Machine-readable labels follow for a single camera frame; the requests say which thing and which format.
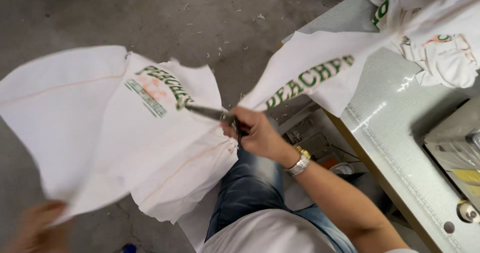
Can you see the person's left hand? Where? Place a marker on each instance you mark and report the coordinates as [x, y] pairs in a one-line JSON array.
[[37, 226]]

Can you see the person's right hand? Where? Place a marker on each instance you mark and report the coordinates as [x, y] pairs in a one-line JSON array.
[[262, 137]]

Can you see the person's right fingers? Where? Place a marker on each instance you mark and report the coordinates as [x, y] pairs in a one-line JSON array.
[[240, 114]]

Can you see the metal scissors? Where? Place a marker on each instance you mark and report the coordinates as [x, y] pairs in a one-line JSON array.
[[208, 112]]

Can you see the large white printed fabric piece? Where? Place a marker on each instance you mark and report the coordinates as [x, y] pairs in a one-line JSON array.
[[93, 133]]

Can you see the grey sewing table motor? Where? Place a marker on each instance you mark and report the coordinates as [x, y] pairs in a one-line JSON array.
[[311, 137]]

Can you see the silver and gold wristwatch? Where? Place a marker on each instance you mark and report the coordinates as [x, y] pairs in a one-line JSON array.
[[300, 162]]

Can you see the white fabric piece green lettering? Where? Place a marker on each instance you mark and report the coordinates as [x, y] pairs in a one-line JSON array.
[[311, 69]]

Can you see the plain white fabric sheet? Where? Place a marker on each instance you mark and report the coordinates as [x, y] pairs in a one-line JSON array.
[[195, 219]]

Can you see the white plastic cup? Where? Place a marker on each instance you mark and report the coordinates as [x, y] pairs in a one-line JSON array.
[[342, 168]]

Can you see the white shirt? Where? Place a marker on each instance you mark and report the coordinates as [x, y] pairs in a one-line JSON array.
[[270, 234]]

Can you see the printed ruler strip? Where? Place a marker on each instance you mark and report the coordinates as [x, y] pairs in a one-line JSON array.
[[401, 174]]

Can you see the small blue object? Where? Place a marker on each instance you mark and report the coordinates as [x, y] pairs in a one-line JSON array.
[[129, 248]]

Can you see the heap of white printed garments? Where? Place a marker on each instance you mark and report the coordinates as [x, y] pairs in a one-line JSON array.
[[438, 32]]

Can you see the beige sewing machine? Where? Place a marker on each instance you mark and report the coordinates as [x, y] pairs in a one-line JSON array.
[[455, 144]]

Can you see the round metal knob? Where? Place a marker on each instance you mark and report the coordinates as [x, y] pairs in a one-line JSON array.
[[468, 211]]

